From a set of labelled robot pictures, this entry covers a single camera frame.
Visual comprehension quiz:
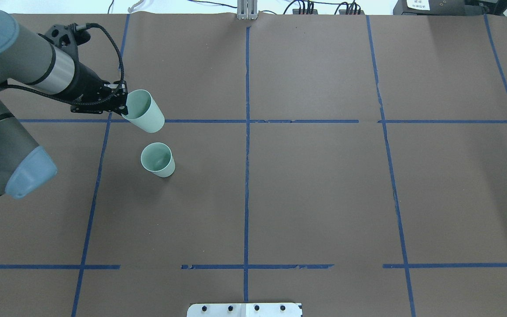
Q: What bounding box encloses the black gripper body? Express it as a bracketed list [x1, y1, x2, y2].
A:
[70, 81, 129, 115]

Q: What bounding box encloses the mint green cup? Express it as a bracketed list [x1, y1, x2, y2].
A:
[121, 89, 165, 133]
[140, 142, 176, 178]

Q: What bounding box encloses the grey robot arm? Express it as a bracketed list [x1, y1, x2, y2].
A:
[0, 10, 129, 199]

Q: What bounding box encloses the standing mint green cup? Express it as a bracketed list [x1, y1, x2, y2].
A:
[140, 142, 176, 178]

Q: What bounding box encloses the long blue tape strip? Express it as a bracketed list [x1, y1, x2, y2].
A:
[71, 14, 131, 317]

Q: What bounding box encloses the crossing blue tape strip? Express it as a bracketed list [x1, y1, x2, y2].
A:
[19, 119, 360, 124]

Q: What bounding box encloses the black power strip left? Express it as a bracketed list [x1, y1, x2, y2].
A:
[290, 0, 318, 15]

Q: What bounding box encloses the black power strip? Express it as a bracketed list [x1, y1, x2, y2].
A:
[290, 0, 318, 15]
[334, 0, 364, 15]

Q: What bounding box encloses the white metal mounting plate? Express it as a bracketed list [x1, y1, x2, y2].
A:
[187, 302, 303, 317]

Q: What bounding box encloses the black power strip right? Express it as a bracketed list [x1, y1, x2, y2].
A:
[334, 0, 364, 15]

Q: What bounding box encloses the black device with label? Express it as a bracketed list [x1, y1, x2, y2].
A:
[392, 0, 466, 16]

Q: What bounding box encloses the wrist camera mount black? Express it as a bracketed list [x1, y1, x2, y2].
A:
[38, 23, 91, 50]

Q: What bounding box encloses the black braided cable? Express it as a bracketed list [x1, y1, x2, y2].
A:
[0, 23, 126, 107]

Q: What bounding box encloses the aluminium profile post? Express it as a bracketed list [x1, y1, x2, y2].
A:
[237, 0, 259, 20]

